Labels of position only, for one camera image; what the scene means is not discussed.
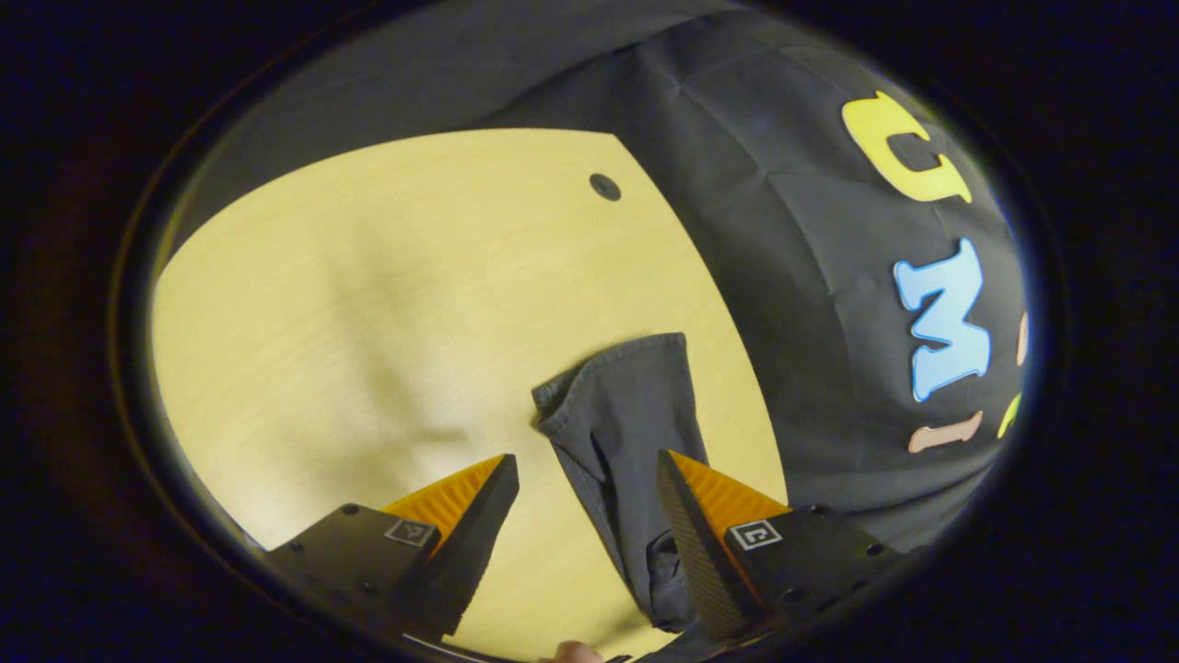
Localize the dark grey jeans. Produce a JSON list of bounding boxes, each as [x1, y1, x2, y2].
[[531, 332, 729, 660]]

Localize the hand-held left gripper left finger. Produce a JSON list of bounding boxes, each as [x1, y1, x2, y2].
[[263, 453, 521, 641]]

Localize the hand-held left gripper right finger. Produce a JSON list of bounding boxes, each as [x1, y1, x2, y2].
[[658, 450, 909, 644]]

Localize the black backdrop cloth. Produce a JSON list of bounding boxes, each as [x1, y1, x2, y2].
[[170, 0, 1033, 555]]

